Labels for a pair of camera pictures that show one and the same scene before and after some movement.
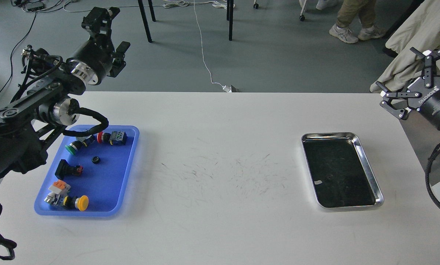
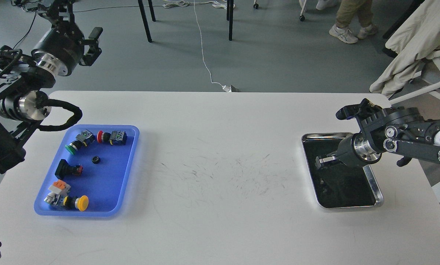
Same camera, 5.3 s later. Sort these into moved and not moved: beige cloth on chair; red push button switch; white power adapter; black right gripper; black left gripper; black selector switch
Moved: black left gripper; black right gripper
Not moved: red push button switch; white power adapter; beige cloth on chair; black selector switch
